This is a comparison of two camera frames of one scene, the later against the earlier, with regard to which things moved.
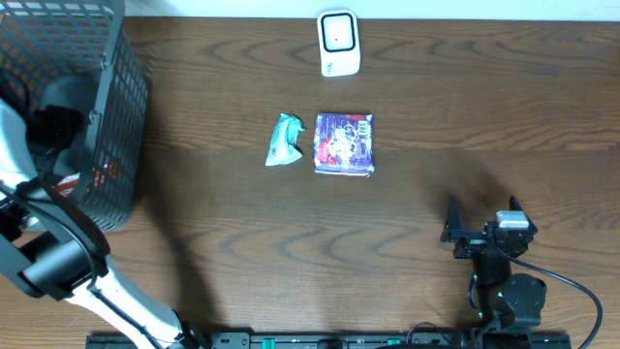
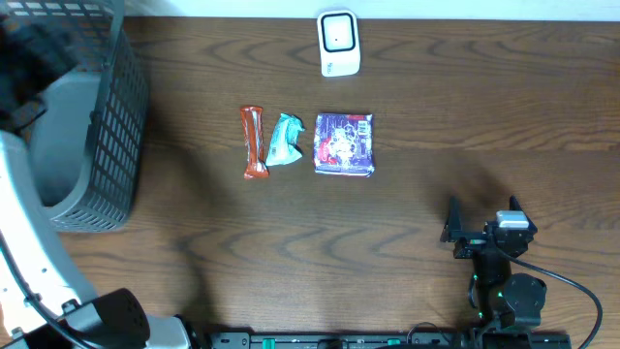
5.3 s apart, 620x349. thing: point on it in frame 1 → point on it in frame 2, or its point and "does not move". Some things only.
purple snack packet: (343, 144) does not move
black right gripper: (453, 229) does not move
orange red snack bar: (105, 174) → (252, 117)
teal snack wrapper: (285, 148) does not move
